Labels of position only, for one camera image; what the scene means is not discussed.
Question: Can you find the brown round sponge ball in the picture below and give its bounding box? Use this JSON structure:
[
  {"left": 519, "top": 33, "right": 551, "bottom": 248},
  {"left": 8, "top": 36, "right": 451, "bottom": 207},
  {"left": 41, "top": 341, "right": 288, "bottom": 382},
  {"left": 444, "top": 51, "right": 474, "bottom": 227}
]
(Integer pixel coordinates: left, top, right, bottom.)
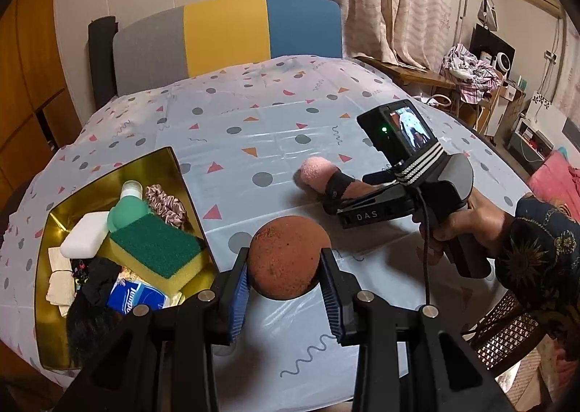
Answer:
[{"left": 247, "top": 216, "right": 331, "bottom": 300}]

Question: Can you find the pink towel blue band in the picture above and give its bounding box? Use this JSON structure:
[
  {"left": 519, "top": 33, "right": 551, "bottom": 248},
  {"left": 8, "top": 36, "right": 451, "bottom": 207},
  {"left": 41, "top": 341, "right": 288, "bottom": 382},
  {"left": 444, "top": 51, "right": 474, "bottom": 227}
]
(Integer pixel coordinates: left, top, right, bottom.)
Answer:
[{"left": 298, "top": 156, "right": 380, "bottom": 201}]

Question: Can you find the dark sleeved right forearm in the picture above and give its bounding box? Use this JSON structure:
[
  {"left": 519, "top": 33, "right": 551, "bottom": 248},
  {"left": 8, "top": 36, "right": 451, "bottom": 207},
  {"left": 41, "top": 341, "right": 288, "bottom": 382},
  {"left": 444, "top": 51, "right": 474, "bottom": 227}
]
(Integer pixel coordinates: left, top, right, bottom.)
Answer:
[{"left": 494, "top": 196, "right": 579, "bottom": 360}]

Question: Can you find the person right hand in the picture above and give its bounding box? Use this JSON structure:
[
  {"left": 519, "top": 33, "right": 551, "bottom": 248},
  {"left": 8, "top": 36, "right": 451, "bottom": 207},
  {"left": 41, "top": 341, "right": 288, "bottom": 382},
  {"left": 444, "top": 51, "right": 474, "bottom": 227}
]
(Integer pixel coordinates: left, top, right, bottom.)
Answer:
[{"left": 419, "top": 188, "right": 514, "bottom": 266}]

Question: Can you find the green yellow scouring sponge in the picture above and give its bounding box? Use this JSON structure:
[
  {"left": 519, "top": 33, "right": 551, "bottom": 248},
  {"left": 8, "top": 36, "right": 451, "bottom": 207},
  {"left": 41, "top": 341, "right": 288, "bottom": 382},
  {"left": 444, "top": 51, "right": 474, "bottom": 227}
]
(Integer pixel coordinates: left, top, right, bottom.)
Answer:
[{"left": 109, "top": 214, "right": 210, "bottom": 296}]

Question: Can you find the pink striped scrunchie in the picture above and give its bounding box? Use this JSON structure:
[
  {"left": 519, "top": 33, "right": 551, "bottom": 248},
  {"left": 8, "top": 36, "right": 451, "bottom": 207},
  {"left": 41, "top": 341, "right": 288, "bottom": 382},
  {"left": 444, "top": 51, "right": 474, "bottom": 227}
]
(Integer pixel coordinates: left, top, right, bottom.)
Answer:
[{"left": 145, "top": 184, "right": 187, "bottom": 229}]

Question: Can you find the pile of clothes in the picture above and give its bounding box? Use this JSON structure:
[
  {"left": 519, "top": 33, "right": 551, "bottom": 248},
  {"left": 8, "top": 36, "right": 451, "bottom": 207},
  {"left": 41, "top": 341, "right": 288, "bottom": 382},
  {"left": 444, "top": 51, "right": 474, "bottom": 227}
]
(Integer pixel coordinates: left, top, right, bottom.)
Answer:
[{"left": 442, "top": 43, "right": 501, "bottom": 105}]

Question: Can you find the blue tissue packet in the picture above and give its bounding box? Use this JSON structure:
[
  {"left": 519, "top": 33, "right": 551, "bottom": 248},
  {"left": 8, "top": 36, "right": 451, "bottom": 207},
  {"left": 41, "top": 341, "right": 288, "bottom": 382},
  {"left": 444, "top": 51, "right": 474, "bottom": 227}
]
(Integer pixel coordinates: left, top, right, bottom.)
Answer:
[{"left": 107, "top": 279, "right": 167, "bottom": 315}]

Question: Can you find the wooden side table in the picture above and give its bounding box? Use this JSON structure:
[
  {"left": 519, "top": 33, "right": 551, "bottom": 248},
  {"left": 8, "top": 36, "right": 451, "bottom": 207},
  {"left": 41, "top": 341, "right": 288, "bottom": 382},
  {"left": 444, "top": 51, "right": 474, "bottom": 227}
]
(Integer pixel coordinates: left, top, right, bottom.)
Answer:
[{"left": 358, "top": 56, "right": 500, "bottom": 133}]

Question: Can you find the green round puff sponge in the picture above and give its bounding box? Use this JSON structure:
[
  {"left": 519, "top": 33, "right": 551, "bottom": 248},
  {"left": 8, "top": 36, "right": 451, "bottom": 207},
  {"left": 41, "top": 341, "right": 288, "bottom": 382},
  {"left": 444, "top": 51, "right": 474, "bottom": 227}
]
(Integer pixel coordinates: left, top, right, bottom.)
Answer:
[{"left": 107, "top": 196, "right": 150, "bottom": 232}]

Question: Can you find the gold metal tray box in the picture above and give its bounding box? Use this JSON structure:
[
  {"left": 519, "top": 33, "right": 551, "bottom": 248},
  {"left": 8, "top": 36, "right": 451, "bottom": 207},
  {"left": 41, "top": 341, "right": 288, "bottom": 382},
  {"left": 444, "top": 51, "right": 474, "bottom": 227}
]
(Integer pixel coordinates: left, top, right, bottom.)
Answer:
[{"left": 34, "top": 146, "right": 219, "bottom": 371}]

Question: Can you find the black wig hair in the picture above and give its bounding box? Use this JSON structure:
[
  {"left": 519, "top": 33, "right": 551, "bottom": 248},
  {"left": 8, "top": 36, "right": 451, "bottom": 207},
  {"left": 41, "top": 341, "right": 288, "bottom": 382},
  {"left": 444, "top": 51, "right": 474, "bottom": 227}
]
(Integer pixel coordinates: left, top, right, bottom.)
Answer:
[{"left": 66, "top": 292, "right": 122, "bottom": 368}]

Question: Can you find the black fuzzy fabric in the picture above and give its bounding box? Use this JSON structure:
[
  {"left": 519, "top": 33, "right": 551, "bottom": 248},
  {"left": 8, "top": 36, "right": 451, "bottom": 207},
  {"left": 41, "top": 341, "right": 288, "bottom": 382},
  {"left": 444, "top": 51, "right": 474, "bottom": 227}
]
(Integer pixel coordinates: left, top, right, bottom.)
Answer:
[{"left": 73, "top": 257, "right": 122, "bottom": 306}]

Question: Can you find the white small bottle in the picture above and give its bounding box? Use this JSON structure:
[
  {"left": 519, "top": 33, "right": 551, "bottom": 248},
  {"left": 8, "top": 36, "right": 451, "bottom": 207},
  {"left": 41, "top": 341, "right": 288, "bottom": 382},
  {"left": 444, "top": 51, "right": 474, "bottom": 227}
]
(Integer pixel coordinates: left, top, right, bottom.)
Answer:
[{"left": 120, "top": 179, "right": 144, "bottom": 200}]

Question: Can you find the patterned white tablecloth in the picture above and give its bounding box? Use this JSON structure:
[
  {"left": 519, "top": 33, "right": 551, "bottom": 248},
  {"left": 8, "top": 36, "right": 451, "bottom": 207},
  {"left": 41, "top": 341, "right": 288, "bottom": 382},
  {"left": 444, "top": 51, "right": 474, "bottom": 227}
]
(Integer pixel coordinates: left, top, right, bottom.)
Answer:
[{"left": 1, "top": 56, "right": 528, "bottom": 411}]

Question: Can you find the white foam sponge block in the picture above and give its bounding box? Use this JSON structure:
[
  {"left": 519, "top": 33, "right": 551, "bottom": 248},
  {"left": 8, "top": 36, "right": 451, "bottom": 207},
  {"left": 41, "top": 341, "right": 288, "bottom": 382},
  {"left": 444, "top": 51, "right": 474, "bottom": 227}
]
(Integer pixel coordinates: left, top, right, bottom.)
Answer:
[{"left": 59, "top": 211, "right": 109, "bottom": 260}]

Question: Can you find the wicker stool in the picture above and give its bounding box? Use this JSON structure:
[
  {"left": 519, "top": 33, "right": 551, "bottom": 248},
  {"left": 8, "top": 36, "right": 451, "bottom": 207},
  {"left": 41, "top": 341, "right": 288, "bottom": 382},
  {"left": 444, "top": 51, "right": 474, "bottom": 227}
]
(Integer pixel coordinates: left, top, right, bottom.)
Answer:
[{"left": 462, "top": 291, "right": 544, "bottom": 376}]

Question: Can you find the beige folded cloth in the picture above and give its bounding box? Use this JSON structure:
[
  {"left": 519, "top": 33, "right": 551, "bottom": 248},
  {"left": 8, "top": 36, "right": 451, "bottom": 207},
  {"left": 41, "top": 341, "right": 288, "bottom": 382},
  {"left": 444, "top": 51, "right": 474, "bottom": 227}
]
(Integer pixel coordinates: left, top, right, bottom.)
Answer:
[{"left": 45, "top": 247, "right": 76, "bottom": 318}]

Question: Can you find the wooden panel cabinet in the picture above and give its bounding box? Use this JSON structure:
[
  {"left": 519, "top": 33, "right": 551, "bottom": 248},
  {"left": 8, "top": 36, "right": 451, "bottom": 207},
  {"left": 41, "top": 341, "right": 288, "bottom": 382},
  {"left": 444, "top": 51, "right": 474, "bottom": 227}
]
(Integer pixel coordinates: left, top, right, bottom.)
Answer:
[{"left": 1, "top": 0, "right": 82, "bottom": 201}]

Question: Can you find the black rolled mat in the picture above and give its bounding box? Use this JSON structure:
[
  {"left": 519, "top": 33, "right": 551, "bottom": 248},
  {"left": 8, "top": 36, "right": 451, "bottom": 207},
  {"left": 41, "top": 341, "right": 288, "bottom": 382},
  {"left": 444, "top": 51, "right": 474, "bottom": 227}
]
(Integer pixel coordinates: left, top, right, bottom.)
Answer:
[{"left": 87, "top": 16, "right": 118, "bottom": 110}]

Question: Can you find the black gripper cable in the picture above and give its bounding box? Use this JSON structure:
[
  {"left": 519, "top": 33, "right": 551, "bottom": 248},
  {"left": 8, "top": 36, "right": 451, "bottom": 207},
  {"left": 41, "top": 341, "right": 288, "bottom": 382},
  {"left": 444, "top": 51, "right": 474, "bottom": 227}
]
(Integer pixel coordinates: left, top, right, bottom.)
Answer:
[{"left": 409, "top": 184, "right": 434, "bottom": 309}]

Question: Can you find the gripper camera with screen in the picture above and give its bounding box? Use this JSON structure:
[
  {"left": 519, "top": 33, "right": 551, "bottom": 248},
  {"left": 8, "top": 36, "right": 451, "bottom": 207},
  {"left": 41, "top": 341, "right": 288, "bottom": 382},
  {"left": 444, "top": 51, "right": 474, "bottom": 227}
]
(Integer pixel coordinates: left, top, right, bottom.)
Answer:
[{"left": 357, "top": 99, "right": 449, "bottom": 185}]

